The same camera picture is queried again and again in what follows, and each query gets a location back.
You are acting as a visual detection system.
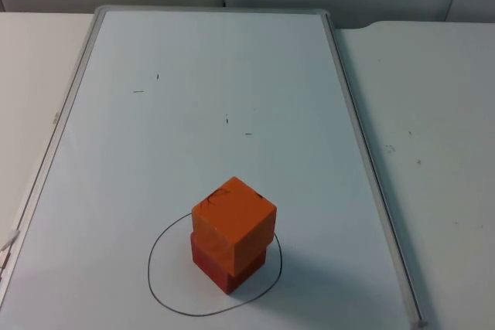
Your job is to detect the red cube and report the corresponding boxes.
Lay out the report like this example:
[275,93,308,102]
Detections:
[189,231,268,295]

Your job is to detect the orange cube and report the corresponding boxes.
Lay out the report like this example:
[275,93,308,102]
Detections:
[191,176,278,275]

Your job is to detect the grey-framed whiteboard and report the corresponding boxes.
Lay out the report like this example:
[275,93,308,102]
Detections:
[0,5,428,330]

